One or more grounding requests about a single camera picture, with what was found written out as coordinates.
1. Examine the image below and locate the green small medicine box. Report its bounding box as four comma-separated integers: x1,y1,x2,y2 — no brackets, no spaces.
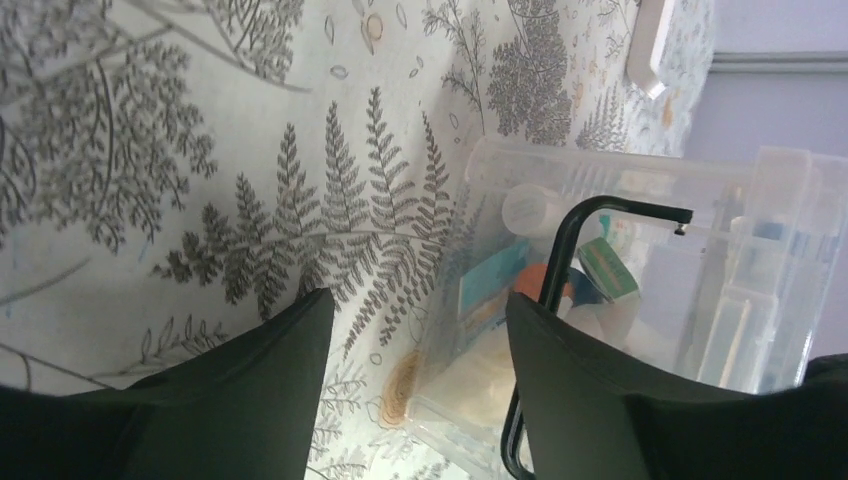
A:
577,237,640,303

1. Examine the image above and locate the clear plastic kit box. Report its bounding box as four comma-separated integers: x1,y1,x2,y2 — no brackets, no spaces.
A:
404,137,848,480

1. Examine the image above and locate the brown medicine bottle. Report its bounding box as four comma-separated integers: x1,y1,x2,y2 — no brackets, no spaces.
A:
513,263,574,317

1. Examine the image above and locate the floral table mat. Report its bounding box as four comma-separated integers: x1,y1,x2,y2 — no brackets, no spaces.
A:
1,1,716,479

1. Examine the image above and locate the white green medicine bottle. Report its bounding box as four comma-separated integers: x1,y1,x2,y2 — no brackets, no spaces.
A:
501,184,567,239

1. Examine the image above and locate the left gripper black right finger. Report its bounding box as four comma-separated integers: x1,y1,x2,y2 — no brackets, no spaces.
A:
506,294,847,479

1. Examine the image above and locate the metal clothes rack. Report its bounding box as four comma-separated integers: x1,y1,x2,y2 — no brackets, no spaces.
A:
626,0,677,100

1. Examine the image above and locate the white gauze pack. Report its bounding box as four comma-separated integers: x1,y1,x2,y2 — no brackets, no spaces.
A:
421,325,515,428

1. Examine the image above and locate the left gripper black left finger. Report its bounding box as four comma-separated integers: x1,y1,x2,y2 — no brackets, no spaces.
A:
1,289,335,479

